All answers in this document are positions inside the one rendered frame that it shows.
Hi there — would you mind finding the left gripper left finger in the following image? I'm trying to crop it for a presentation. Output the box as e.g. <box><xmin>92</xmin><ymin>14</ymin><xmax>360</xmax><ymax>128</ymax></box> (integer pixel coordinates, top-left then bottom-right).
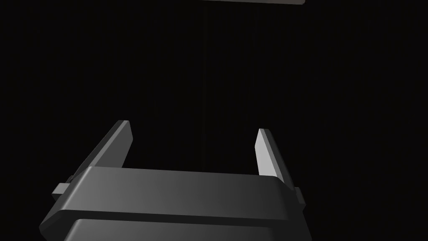
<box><xmin>68</xmin><ymin>120</ymin><xmax>134</xmax><ymax>183</ymax></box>

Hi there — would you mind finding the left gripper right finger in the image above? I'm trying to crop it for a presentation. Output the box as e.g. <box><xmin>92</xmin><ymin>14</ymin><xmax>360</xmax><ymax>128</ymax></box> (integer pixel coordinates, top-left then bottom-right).
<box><xmin>255</xmin><ymin>128</ymin><xmax>296</xmax><ymax>190</ymax></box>

